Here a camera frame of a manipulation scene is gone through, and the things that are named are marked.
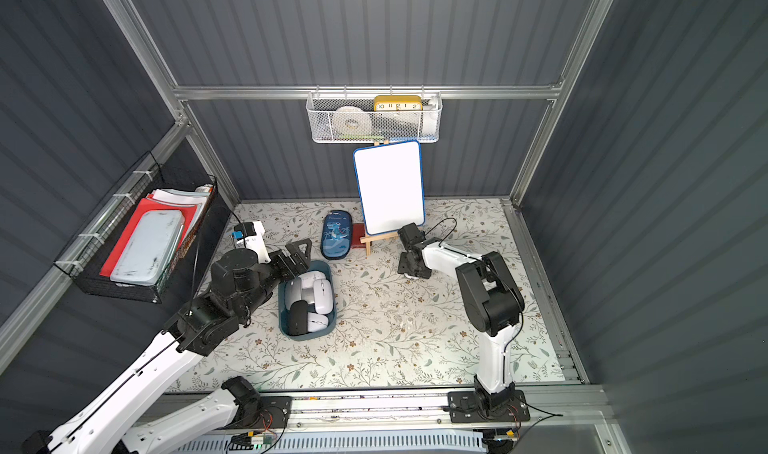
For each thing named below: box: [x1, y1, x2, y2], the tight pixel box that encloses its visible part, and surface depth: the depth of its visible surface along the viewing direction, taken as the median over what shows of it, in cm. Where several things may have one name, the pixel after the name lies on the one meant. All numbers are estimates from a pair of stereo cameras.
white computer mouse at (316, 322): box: [307, 312, 329, 332], surface depth 88 cm
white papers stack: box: [148, 184, 215, 240], surface depth 80 cm
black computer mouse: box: [289, 300, 309, 336], surface depth 87 cm
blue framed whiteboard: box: [352, 140, 426, 236], surface depth 93 cm
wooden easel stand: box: [360, 232, 400, 257], surface depth 102 cm
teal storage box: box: [295, 261, 337, 341], surface depth 88 cm
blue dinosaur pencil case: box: [320, 210, 353, 260], surface depth 108 cm
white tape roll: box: [333, 106, 372, 136], surface depth 86 cm
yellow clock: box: [374, 95, 423, 111], surface depth 89 cm
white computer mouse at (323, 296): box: [313, 279, 333, 315], surface depth 92 cm
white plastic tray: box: [110, 209, 185, 287], surface depth 69 cm
